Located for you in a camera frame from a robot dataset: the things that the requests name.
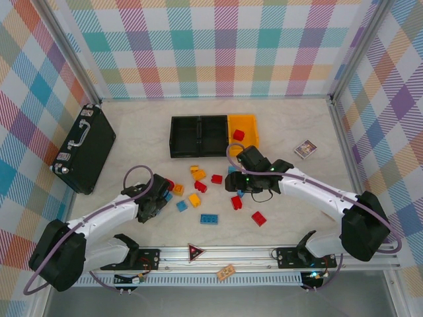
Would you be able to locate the red black triangle sticker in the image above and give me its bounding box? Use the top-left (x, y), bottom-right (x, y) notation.
top-left (186, 243), bottom-right (206, 264)

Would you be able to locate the small printed card box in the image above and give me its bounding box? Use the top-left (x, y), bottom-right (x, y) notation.
top-left (293, 139), bottom-right (319, 161)

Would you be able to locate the yellow plastic bin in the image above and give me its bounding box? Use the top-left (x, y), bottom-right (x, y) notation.
top-left (227, 114), bottom-right (261, 155)

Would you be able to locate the black carrying case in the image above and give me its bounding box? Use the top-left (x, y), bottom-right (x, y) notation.
top-left (49, 103), bottom-right (117, 195)

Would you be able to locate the orange printed ticket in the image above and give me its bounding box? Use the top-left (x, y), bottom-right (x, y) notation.
top-left (216, 264), bottom-right (235, 282)

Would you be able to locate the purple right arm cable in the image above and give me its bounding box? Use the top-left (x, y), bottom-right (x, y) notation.
top-left (225, 143), bottom-right (403, 293)

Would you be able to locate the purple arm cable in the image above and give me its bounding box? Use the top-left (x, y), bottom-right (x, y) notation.
top-left (23, 164), bottom-right (156, 297)
top-left (225, 143), bottom-right (403, 293)

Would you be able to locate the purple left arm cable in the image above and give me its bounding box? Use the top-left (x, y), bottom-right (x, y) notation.
top-left (23, 164), bottom-right (156, 297)

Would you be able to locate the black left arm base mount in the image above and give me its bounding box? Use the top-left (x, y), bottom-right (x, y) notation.
top-left (100, 248), bottom-right (162, 272)

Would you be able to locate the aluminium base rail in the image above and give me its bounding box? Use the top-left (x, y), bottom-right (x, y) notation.
top-left (82, 246), bottom-right (399, 272)

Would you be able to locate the aluminium frame side rail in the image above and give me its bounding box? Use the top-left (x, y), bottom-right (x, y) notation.
top-left (62, 193), bottom-right (79, 227)
top-left (328, 97), bottom-right (367, 199)

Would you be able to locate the white slotted cable duct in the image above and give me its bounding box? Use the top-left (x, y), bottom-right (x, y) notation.
top-left (72, 273), bottom-right (303, 287)

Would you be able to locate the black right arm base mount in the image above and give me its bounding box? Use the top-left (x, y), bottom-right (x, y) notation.
top-left (275, 246), bottom-right (338, 269)

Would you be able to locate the aluminium frame post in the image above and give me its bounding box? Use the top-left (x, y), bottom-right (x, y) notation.
top-left (41, 0), bottom-right (104, 106)
top-left (328, 0), bottom-right (396, 104)

